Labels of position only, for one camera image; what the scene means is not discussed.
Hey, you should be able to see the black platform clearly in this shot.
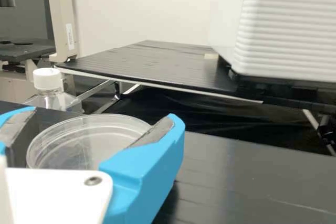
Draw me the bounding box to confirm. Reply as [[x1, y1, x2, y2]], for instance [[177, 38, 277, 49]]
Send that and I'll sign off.
[[227, 62, 336, 156], [0, 100, 336, 224], [52, 39, 265, 104]]

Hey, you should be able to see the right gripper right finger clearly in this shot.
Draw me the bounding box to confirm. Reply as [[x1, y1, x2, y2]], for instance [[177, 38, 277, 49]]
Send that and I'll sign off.
[[99, 113, 186, 224]]

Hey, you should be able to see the petri dish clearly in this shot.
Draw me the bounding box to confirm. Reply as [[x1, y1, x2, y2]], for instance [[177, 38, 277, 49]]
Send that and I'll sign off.
[[25, 113, 152, 170]]

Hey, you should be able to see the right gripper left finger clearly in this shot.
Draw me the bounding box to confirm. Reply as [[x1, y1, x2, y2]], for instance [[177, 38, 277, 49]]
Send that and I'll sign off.
[[0, 106, 37, 155]]

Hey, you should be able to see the white-capped bottle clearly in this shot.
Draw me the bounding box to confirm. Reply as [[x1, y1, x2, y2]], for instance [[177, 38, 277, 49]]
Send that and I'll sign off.
[[24, 68, 85, 114]]

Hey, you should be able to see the cream microscope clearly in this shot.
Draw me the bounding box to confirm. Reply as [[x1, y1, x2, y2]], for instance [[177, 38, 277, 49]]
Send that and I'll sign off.
[[0, 0, 80, 102]]

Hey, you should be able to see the incubator door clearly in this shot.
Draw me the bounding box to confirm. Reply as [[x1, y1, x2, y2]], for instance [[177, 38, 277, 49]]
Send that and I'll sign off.
[[234, 0, 336, 76]]

